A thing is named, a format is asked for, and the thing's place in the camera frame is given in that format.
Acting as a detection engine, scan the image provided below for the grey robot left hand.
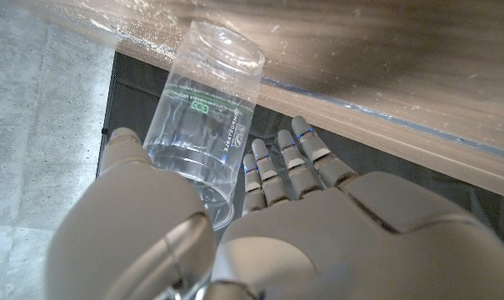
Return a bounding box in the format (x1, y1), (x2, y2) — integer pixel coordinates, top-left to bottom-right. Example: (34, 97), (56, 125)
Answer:
(45, 115), (504, 300)

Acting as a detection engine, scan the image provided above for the clear plastic cup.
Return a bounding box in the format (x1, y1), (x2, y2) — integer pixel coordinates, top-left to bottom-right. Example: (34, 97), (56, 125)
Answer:
(142, 20), (266, 232)

